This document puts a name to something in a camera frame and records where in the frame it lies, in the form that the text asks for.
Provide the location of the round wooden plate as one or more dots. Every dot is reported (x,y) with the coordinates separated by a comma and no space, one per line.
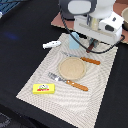
(72,68)

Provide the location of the brown stove board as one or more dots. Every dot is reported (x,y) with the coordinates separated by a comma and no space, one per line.
(118,7)

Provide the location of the knife with wooden handle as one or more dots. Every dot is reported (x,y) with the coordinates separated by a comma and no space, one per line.
(83,58)

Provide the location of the light blue milk carton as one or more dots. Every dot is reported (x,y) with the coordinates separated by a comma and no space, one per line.
(72,40)

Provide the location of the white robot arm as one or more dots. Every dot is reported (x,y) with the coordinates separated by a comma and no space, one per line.
(94,18)

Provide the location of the beige woven placemat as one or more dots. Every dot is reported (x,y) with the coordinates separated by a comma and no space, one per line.
(76,107)

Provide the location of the fork with wooden handle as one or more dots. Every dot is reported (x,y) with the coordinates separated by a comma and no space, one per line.
(58,78)

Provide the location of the beige bowl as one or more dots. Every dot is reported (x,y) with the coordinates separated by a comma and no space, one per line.
(124,14)

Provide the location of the yellow butter box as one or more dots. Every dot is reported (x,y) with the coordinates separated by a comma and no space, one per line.
(43,88)

